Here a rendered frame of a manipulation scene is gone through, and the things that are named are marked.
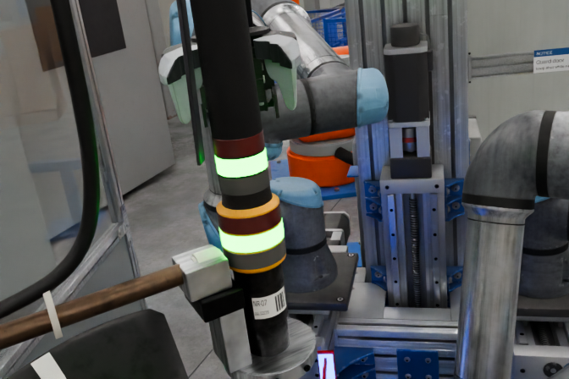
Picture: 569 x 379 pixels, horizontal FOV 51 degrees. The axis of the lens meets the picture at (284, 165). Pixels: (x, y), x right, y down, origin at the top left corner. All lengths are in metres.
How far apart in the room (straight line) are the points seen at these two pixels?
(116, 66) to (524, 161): 4.33
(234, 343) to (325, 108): 0.40
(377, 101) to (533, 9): 1.52
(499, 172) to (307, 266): 0.59
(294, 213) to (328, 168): 3.22
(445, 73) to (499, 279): 0.59
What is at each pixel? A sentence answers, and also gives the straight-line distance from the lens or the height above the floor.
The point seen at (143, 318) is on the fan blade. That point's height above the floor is 1.42.
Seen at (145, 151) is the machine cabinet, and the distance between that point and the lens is 5.19.
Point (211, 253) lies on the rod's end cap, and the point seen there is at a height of 1.55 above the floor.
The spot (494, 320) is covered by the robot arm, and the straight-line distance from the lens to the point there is 0.87.
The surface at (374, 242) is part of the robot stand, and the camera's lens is 1.47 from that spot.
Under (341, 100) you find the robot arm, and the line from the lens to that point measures 0.76.
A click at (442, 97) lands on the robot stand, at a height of 1.40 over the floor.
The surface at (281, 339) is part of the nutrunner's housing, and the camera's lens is 0.44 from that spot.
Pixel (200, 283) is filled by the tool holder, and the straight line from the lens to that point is 0.39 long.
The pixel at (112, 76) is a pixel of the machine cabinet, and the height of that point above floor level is 0.99.
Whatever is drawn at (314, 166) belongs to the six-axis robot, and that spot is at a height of 0.21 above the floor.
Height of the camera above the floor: 1.73
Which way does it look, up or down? 19 degrees down
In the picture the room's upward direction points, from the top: 7 degrees counter-clockwise
